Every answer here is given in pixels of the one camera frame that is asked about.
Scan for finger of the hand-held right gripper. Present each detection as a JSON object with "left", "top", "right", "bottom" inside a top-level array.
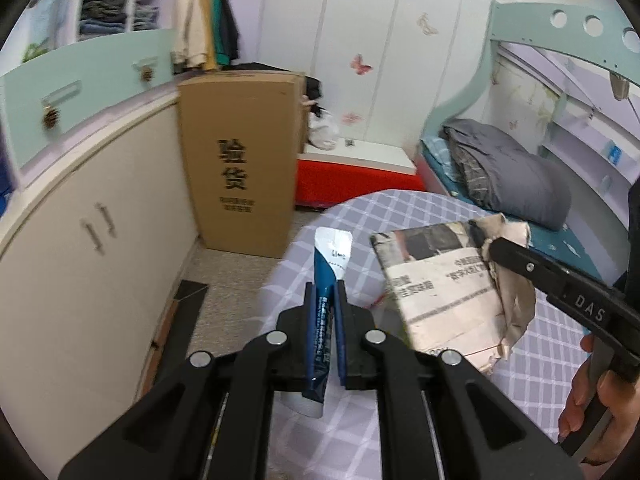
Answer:
[{"left": 481, "top": 235, "right": 569, "bottom": 302}]

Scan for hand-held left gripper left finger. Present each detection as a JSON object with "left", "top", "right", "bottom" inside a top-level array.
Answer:
[{"left": 57, "top": 281, "right": 318, "bottom": 480}]

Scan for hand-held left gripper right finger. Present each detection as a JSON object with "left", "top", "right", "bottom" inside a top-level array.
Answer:
[{"left": 333, "top": 279, "right": 584, "bottom": 480}]

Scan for beige paper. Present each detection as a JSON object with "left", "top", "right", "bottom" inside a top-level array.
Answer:
[{"left": 462, "top": 212, "right": 539, "bottom": 377}]

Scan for blue white toothpaste tube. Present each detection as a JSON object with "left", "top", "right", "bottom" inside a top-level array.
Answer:
[{"left": 279, "top": 226, "right": 354, "bottom": 419}]

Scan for newspaper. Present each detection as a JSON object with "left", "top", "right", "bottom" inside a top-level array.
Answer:
[{"left": 369, "top": 220, "right": 507, "bottom": 362}]

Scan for person's right hand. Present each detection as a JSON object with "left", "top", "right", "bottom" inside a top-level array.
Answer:
[{"left": 556, "top": 333, "right": 640, "bottom": 467}]

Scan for grey quilt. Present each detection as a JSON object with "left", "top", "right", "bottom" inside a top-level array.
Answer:
[{"left": 439, "top": 119, "right": 573, "bottom": 232}]

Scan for round table with checked cloth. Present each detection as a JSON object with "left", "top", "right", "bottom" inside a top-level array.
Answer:
[{"left": 259, "top": 189, "right": 603, "bottom": 480}]

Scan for white bedside shelf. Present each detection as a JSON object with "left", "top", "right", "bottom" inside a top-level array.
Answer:
[{"left": 541, "top": 67, "right": 640, "bottom": 211}]

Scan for flat dark cardboard piece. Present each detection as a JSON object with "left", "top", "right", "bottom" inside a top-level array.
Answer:
[{"left": 149, "top": 279, "right": 211, "bottom": 357}]

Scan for white platform board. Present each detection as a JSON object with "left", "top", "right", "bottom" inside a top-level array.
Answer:
[{"left": 301, "top": 139, "right": 417, "bottom": 175}]

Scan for large brown cardboard box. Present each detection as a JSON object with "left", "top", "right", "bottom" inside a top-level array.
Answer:
[{"left": 176, "top": 70, "right": 307, "bottom": 261}]

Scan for white plastic bag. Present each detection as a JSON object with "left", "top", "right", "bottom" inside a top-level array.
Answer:
[{"left": 306, "top": 107, "right": 342, "bottom": 152}]

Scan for white floor cabinet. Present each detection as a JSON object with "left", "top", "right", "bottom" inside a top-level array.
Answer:
[{"left": 0, "top": 91, "right": 202, "bottom": 403}]

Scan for teal drawer unit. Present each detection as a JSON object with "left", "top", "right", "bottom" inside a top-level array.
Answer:
[{"left": 0, "top": 28, "right": 177, "bottom": 170}]

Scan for hanging clothes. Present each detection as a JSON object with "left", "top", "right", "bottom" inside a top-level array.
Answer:
[{"left": 171, "top": 0, "right": 241, "bottom": 73}]

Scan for folded clothes on shelves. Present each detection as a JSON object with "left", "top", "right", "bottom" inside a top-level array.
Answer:
[{"left": 79, "top": 0, "right": 161, "bottom": 38}]

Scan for teal bed frame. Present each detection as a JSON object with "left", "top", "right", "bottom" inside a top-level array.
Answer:
[{"left": 414, "top": 0, "right": 640, "bottom": 181}]

